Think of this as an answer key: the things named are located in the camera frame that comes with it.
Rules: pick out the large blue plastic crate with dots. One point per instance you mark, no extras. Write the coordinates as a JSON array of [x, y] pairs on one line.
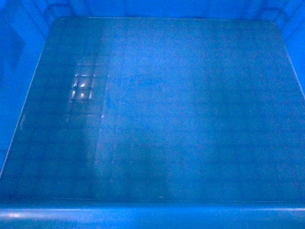
[[152, 114]]

